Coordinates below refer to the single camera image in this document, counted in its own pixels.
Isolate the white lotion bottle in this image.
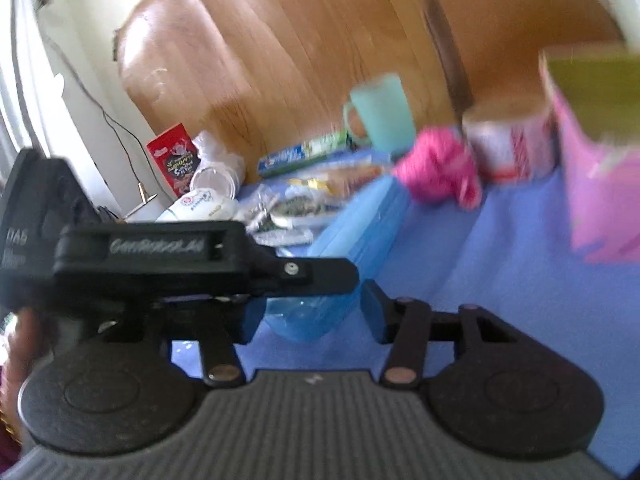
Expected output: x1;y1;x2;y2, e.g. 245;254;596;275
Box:
156;188;239;222

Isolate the pink knitted cloth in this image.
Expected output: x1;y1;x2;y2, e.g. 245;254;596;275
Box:
393;127;483;210

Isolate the round pink white tin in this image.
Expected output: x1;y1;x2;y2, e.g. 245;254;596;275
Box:
462;96;556;184

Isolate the brown chair back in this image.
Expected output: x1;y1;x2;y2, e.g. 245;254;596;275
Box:
423;0;474;118

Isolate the blue plastic pack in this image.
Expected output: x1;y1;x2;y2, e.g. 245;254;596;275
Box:
265;174;410;342

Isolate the wood pattern board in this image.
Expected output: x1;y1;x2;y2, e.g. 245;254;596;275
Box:
114;0;454;170

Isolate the toothpaste box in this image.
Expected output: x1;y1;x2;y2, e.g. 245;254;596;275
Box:
257;130;356;178

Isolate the clear plastic cup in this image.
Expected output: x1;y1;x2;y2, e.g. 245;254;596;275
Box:
190;154;246;200

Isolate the blue tablecloth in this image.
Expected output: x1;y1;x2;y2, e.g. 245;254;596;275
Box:
169;148;640;478

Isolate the red snack packet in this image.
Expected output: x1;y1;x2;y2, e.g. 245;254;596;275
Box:
146;124;200;197

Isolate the person's left hand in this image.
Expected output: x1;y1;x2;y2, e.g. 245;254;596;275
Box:
1;308;49;472

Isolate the black wall cable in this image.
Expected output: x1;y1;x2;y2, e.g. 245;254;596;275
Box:
34;0;158;221

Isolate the pink macaron biscuit tin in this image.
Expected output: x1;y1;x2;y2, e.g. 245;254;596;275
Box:
539;44;639;263

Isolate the mint green plastic mug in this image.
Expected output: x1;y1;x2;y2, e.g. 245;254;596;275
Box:
343;73;416;155

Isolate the snack packets pile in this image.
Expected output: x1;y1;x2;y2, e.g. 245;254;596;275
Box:
234;157;388;248

